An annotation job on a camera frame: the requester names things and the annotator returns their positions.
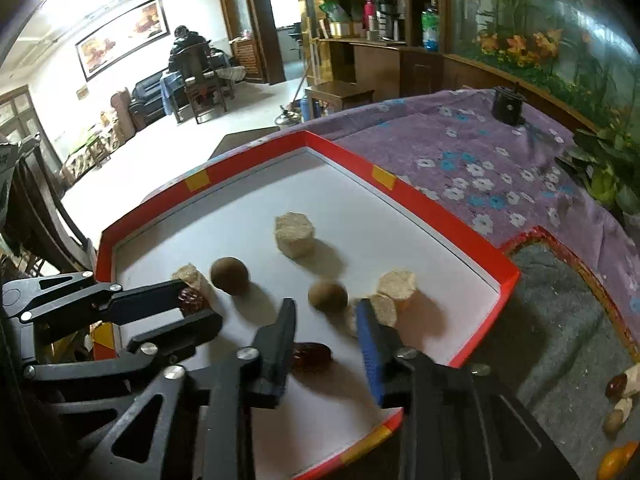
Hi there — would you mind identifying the framed wall painting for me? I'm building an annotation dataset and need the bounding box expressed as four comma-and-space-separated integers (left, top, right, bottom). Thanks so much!
75, 0, 171, 82

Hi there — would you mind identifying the dark wooden chair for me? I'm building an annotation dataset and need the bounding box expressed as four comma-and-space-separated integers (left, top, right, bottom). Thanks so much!
0, 135, 96, 281

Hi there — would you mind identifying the purple floral tablecloth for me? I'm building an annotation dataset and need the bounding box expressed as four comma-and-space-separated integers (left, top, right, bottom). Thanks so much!
280, 87, 640, 341

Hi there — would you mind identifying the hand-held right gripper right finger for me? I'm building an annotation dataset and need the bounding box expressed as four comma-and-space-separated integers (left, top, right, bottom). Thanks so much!
356, 298, 581, 480

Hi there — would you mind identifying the small wooden table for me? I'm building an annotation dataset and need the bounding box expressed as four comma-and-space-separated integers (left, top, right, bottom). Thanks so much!
305, 80, 376, 121

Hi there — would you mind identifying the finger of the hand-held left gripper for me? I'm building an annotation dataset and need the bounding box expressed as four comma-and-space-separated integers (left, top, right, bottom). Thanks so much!
0, 270, 188, 327
22, 309, 224, 461

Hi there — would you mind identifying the orange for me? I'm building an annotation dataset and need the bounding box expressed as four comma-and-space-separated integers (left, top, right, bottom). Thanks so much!
597, 441, 640, 480

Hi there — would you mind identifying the small black device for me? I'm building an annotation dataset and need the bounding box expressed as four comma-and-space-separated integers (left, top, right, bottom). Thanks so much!
492, 82, 526, 126

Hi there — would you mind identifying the grey felt mat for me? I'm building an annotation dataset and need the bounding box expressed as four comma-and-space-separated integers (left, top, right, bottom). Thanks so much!
450, 225, 640, 480

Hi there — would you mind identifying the red cardboard box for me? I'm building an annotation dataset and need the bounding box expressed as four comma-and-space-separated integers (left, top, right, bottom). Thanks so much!
95, 130, 521, 480

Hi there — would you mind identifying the black and silver thermos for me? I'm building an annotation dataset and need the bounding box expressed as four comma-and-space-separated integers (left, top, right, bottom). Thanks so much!
374, 0, 406, 41

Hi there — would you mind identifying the metal kettle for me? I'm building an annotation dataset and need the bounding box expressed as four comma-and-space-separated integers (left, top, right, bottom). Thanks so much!
274, 105, 303, 128

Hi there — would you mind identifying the green plastic bottle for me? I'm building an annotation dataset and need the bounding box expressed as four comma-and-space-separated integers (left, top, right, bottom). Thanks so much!
421, 5, 441, 52

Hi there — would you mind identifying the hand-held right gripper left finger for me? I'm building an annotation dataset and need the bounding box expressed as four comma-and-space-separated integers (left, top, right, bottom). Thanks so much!
80, 297, 298, 480

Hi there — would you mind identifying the green potted plant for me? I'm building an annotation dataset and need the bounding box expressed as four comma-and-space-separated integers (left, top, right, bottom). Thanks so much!
555, 125, 640, 216

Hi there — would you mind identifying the large beige rice cake piece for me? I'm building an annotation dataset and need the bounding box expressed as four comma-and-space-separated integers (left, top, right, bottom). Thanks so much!
274, 211, 317, 260

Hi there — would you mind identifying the black sofa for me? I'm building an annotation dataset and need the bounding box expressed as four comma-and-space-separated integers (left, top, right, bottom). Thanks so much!
130, 72, 171, 121

